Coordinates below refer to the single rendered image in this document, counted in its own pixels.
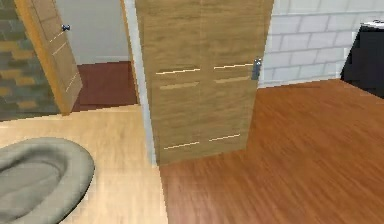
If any brown wooden room door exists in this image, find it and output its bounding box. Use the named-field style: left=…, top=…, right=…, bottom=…
left=13, top=0, right=84, bottom=116
left=134, top=0, right=275, bottom=167

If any black cabinet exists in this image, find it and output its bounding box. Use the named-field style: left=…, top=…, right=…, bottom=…
left=339, top=19, right=384, bottom=100

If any grey round floor cushion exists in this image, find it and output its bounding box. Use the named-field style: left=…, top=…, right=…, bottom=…
left=0, top=137, right=96, bottom=224

